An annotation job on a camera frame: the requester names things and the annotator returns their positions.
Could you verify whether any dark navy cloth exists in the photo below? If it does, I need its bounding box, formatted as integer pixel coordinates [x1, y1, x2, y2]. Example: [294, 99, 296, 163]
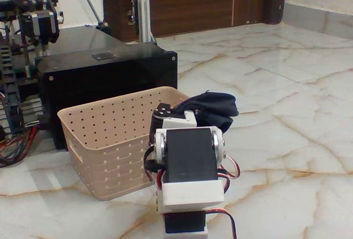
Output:
[171, 90, 240, 134]

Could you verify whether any beige perforated plastic basket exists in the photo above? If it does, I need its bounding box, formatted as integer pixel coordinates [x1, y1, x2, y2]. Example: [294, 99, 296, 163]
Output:
[57, 86, 191, 201]

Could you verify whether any black glossy box housing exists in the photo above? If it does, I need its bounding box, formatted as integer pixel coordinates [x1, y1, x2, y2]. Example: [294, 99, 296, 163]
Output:
[35, 25, 179, 151]

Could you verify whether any dark brown wooden door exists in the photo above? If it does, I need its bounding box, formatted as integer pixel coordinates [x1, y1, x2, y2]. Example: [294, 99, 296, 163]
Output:
[101, 0, 267, 43]

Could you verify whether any long thin metal rod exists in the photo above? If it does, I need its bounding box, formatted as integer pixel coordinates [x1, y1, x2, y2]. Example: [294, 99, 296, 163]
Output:
[73, 0, 108, 28]

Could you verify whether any black stepper motor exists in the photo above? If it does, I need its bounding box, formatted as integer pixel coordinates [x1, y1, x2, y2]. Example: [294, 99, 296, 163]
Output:
[19, 9, 61, 44]

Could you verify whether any red white black servo cable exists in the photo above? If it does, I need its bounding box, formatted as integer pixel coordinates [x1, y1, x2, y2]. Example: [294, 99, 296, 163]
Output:
[205, 152, 241, 239]

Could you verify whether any aluminium extrusion post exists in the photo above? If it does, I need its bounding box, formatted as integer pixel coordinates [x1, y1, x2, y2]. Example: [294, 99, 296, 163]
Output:
[127, 0, 158, 44]

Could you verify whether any red and black wire bundle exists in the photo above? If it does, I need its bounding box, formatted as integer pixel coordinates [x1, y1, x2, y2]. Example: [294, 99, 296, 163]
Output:
[0, 125, 40, 168]

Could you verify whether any black machine frame with rails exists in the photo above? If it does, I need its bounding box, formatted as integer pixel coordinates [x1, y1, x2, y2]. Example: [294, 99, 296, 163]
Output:
[0, 0, 64, 136]

